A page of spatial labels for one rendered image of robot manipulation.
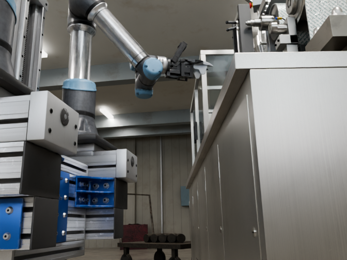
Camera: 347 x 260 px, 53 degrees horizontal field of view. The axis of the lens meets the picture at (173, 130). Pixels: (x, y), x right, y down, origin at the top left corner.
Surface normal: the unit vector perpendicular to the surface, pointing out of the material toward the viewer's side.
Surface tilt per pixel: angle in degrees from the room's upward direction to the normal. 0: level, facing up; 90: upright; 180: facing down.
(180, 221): 90
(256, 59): 90
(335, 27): 90
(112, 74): 90
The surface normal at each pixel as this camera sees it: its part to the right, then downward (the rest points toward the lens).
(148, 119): -0.15, -0.26
